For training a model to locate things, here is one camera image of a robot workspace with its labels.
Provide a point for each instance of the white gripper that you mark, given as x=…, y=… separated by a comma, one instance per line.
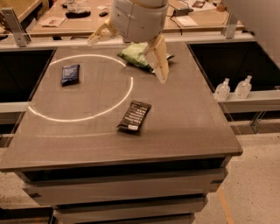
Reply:
x=139, y=22

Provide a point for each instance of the black rxbar chocolate bar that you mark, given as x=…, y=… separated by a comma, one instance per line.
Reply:
x=134, y=116

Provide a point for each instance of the green jalapeno chip bag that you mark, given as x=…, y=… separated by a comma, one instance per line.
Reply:
x=134, y=54

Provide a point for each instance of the small black remote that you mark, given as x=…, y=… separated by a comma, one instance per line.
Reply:
x=103, y=14

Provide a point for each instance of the black power adapter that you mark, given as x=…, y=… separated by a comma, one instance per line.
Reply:
x=182, y=12

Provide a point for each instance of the white paper sheet right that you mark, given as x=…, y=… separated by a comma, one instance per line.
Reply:
x=186, y=21

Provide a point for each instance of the white paper sheet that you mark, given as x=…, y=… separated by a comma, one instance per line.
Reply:
x=186, y=21
x=52, y=22

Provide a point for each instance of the black object on desk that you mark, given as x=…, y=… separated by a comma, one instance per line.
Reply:
x=78, y=14

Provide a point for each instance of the dark blue snack packet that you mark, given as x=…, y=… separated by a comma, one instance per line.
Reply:
x=70, y=75

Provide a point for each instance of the dark booklet on desk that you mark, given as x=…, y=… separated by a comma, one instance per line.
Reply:
x=198, y=4

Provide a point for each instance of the white paper sheet left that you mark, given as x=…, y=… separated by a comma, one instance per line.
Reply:
x=52, y=22

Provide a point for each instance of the clear bottle left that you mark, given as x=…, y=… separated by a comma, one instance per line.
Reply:
x=222, y=91

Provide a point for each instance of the clear bottle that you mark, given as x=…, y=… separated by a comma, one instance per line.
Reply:
x=222, y=91
x=243, y=88

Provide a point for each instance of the clear bottle right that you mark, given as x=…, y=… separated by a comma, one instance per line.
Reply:
x=243, y=88

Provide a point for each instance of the grey table drawer base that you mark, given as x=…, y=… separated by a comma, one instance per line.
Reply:
x=148, y=193

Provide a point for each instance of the right metal bracket post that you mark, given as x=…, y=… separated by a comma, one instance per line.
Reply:
x=229, y=30

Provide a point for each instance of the metal bracket post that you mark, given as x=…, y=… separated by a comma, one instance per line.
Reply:
x=229, y=30
x=10, y=21

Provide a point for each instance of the left metal bracket post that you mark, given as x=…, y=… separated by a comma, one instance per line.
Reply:
x=10, y=21

